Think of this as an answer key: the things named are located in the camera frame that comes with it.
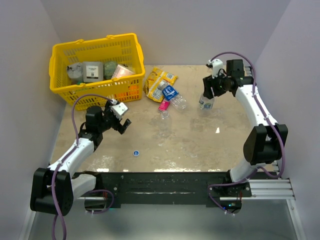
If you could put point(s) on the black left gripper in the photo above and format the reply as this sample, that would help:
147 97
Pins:
121 128

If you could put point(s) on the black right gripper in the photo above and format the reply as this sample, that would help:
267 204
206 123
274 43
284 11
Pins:
209 82

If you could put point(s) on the clear bottle white green label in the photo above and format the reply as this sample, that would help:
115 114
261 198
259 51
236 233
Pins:
206 101

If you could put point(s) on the blue white bottle cap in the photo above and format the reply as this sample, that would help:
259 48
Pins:
136 153

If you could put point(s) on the clear unlabelled plastic bottle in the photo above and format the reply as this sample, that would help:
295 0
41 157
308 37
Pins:
165 124

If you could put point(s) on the clear bottle blue label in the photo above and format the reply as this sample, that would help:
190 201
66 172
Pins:
172 95

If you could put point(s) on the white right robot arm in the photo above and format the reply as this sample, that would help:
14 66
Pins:
266 141

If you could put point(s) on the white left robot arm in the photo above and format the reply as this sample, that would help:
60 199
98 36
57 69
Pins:
54 188

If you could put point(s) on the orange item in basket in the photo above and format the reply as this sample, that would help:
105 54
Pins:
131 94

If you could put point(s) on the pink cardboard box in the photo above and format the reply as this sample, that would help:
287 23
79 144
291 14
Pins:
164 105

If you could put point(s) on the pink packet in basket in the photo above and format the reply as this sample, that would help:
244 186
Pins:
122 71

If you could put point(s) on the yellow snack bag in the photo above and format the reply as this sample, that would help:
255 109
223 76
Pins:
152 82

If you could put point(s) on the green round item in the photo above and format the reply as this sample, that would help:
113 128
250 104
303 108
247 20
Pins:
109 68

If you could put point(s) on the grey box with label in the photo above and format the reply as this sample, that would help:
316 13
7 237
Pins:
92 71

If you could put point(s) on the yellow plastic shopping basket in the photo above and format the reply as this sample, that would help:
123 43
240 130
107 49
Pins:
122 48

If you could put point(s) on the grey pouch in basket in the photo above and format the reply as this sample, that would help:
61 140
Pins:
75 72

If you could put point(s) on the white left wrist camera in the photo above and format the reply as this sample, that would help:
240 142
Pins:
118 108

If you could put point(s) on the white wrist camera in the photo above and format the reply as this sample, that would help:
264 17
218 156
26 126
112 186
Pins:
215 65
118 108

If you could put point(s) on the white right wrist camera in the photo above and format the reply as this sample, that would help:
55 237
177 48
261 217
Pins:
215 65

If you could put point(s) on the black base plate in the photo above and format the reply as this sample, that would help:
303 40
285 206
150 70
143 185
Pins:
167 188

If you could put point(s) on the aluminium rail frame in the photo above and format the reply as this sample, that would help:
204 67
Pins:
210 142

